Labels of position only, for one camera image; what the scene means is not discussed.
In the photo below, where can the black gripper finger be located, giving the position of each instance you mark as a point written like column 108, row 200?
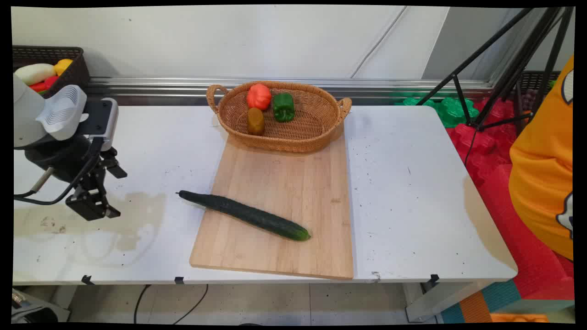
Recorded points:
column 114, row 166
column 91, row 206

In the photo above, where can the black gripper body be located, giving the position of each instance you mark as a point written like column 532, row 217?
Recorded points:
column 59, row 158

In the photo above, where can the long dark green cucumber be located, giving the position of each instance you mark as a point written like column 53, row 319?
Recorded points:
column 247, row 214

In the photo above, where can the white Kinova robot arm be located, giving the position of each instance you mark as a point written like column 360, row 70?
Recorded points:
column 27, row 114

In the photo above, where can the black tape piece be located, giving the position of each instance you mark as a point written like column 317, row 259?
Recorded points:
column 179, row 280
column 86, row 279
column 433, row 278

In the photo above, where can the red toy vegetable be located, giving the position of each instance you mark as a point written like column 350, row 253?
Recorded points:
column 46, row 84

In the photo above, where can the dark brown woven storage basket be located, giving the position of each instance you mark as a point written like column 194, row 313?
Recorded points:
column 75, row 73

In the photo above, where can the white toy vegetable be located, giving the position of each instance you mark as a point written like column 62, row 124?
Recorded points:
column 34, row 73

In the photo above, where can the yellow toy vegetable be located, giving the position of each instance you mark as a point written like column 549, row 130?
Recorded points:
column 63, row 66

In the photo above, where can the grey equipment box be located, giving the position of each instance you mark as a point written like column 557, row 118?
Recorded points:
column 32, row 309

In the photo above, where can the orange toy bell pepper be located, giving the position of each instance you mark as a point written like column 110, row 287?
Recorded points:
column 259, row 96

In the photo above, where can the wooden cutting board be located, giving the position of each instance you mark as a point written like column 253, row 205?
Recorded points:
column 284, row 192

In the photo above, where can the green toy bell pepper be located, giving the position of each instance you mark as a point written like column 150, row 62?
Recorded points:
column 284, row 107

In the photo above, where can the green foam floor mat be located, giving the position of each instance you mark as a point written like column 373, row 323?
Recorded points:
column 451, row 112

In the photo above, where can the white table leg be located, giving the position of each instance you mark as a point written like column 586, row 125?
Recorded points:
column 435, row 302

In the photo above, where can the teal orange striped mat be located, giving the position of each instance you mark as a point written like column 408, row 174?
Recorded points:
column 500, row 302

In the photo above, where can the red foam floor mat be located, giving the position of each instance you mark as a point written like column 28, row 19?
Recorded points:
column 518, row 238

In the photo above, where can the person in orange shirt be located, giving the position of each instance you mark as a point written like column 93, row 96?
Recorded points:
column 541, row 174

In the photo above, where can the dark plastic crate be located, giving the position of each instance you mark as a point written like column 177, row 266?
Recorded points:
column 534, row 82

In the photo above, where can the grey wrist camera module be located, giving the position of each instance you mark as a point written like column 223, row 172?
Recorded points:
column 103, row 121

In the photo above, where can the silver metal wall rail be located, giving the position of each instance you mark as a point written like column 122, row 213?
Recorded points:
column 183, row 87

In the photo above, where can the black camera tripod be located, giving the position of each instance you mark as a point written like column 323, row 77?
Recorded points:
column 518, row 68

